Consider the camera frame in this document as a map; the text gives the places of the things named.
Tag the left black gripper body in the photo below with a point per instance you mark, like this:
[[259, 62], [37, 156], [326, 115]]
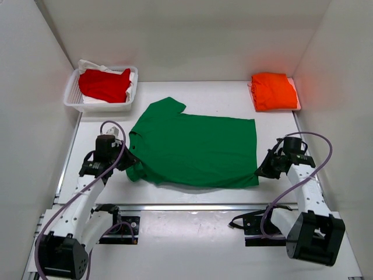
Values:
[[120, 164]]

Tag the aluminium rail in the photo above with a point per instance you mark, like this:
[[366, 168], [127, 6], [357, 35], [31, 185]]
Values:
[[191, 207]]

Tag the red t-shirt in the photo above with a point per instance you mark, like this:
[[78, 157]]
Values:
[[105, 86]]

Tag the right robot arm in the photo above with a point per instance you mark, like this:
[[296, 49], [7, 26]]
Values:
[[299, 218]]

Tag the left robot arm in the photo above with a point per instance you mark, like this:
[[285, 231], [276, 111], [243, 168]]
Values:
[[63, 246]]

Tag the white plastic basket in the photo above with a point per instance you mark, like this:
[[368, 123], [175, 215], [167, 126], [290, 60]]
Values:
[[73, 96]]

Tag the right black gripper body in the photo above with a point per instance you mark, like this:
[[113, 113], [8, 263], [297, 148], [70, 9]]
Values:
[[271, 164]]

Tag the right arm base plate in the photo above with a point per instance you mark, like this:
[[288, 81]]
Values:
[[252, 229]]

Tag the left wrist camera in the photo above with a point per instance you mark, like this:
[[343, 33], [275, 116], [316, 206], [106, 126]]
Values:
[[113, 131]]

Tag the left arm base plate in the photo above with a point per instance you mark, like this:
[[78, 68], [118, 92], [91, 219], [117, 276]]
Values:
[[126, 233]]

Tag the green t-shirt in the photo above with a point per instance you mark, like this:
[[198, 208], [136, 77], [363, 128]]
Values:
[[196, 150]]

